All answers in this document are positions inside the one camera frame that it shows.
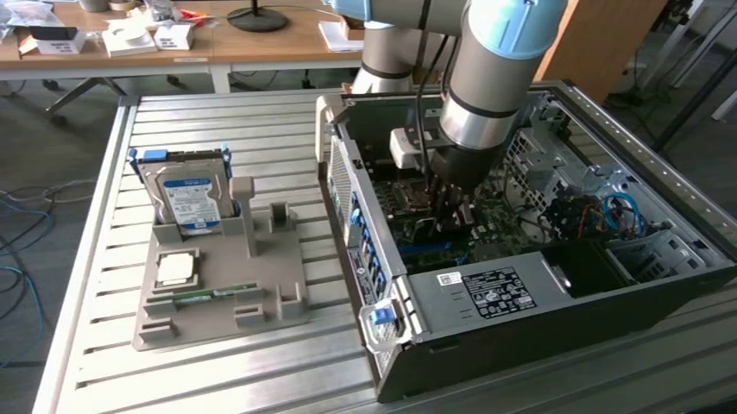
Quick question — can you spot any black open PC case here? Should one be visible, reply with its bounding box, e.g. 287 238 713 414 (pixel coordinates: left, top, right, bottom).
314 79 737 405

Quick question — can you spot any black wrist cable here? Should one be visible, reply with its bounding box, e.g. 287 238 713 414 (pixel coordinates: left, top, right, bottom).
414 0 434 182

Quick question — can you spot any white box with black device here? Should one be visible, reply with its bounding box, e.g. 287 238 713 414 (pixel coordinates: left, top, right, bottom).
28 25 88 56

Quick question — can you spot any blue case latch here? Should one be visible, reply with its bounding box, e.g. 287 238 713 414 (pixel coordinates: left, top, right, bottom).
367 304 398 324

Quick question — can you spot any grey power supply unit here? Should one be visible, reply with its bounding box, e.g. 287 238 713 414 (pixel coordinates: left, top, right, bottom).
406 252 569 333

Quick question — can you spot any white box with tape roll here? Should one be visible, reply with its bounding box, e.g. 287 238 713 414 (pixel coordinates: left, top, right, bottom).
102 20 160 58

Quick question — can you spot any silver CPU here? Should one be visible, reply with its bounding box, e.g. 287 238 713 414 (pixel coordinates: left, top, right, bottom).
154 254 197 286

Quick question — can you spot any blue expansion slot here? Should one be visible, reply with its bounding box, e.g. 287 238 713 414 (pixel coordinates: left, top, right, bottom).
399 241 456 256

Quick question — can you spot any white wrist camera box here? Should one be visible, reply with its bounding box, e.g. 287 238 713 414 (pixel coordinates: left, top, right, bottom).
390 127 445 170

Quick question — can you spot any wooden cabinet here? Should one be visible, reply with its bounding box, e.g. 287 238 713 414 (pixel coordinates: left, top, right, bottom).
532 0 669 104

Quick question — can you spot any black round lamp base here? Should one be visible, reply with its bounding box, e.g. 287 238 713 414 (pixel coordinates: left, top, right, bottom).
226 0 289 34

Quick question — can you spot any green motherboard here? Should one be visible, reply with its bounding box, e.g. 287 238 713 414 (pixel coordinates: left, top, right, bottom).
367 157 549 275

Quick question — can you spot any grey parts rack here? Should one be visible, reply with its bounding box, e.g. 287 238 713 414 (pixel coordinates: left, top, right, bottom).
130 174 315 353

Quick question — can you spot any white paper stack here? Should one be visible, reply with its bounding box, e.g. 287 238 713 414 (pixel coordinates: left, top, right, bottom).
318 20 365 53

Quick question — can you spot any blue SATA wire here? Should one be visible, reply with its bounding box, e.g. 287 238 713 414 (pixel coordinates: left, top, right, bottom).
601 192 649 239

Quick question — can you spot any blue floor cable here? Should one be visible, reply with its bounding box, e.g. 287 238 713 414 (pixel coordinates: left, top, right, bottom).
0 189 55 367

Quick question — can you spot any white floor cable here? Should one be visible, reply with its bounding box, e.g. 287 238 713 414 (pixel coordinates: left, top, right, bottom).
0 178 98 204

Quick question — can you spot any small white labelled box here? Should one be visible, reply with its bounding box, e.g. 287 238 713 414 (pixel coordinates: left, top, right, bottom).
154 23 197 51

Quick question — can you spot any grey chipset heatsink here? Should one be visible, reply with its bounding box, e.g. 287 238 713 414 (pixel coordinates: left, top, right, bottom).
472 245 509 262

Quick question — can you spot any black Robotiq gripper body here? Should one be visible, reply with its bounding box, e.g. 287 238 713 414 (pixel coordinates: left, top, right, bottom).
426 145 504 193

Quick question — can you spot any green RAM stick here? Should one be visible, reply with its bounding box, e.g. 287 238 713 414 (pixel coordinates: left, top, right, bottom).
147 282 259 305

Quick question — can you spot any hard disk with blue caddy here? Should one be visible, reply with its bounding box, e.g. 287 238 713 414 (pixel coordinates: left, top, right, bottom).
127 144 241 236

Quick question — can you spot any CPU socket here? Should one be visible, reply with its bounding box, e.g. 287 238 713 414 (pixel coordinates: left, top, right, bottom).
394 179 434 213

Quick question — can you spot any wooden desk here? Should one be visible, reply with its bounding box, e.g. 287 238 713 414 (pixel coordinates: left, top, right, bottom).
0 0 529 94

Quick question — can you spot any red and orange wire bundle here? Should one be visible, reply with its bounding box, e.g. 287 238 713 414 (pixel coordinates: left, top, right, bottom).
580 202 613 239

